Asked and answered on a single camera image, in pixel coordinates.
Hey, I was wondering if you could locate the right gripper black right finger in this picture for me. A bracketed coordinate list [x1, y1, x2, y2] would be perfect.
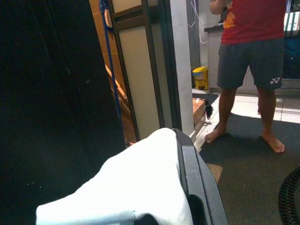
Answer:
[172, 127, 229, 225]

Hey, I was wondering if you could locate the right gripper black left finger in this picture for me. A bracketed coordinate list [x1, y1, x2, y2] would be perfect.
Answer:
[135, 212, 161, 225]

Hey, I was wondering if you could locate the white garment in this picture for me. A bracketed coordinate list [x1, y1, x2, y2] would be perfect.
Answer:
[35, 127, 195, 225]

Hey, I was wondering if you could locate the brown doormat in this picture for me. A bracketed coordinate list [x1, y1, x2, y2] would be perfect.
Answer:
[206, 163, 223, 186]

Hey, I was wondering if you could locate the brown cardboard box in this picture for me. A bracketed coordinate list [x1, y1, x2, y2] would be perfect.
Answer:
[192, 97, 207, 128]

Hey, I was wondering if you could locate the black floor fan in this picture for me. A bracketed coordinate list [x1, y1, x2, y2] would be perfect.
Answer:
[278, 165, 300, 225]

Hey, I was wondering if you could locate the yellow pedal bin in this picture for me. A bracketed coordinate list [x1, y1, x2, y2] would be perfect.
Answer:
[192, 66, 210, 91]

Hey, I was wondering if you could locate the person in red shirt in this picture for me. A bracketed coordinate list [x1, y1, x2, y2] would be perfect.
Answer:
[203, 0, 288, 154]

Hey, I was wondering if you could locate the tall black door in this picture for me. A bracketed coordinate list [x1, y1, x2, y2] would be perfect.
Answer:
[0, 0, 127, 225]

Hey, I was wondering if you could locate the dark sliding door frame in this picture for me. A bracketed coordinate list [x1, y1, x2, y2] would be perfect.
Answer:
[107, 0, 183, 141]

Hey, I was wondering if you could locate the blue mop handle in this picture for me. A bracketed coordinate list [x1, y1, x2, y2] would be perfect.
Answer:
[98, 0, 124, 134]

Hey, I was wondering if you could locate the white cable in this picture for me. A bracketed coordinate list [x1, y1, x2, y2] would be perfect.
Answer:
[189, 0, 209, 45]

